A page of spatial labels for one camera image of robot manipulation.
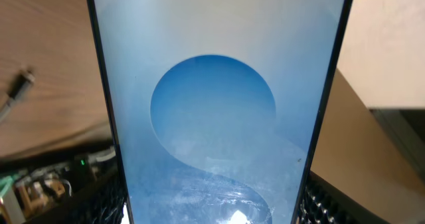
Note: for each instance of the blue Galaxy smartphone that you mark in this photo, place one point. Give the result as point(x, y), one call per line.
point(216, 106)

